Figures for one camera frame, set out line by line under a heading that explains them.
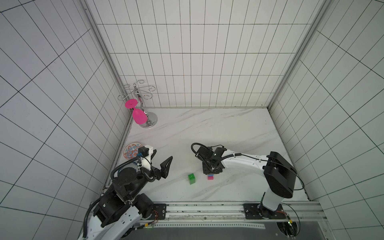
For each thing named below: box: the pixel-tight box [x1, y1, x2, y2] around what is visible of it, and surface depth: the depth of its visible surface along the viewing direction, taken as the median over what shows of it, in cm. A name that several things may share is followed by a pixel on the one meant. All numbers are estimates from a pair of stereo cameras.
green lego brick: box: [188, 173, 196, 185], surface depth 79 cm
